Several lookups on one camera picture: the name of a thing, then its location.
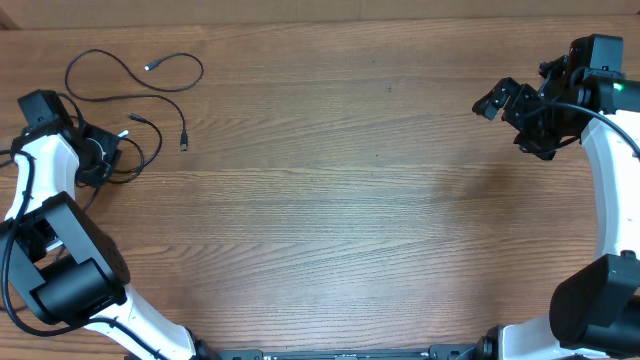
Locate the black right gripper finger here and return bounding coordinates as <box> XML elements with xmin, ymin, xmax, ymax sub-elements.
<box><xmin>472</xmin><ymin>77</ymin><xmax>521</xmax><ymax>121</ymax></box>
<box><xmin>513</xmin><ymin>132</ymin><xmax>558</xmax><ymax>160</ymax></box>

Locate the black USB cable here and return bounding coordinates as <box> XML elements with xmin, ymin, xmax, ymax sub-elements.
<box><xmin>63</xmin><ymin>48</ymin><xmax>205</xmax><ymax>152</ymax></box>

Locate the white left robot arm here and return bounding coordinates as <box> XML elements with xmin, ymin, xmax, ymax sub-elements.
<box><xmin>1</xmin><ymin>90</ymin><xmax>215</xmax><ymax>359</ymax></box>

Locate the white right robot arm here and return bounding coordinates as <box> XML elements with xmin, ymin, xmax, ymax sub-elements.
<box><xmin>463</xmin><ymin>34</ymin><xmax>639</xmax><ymax>359</ymax></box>

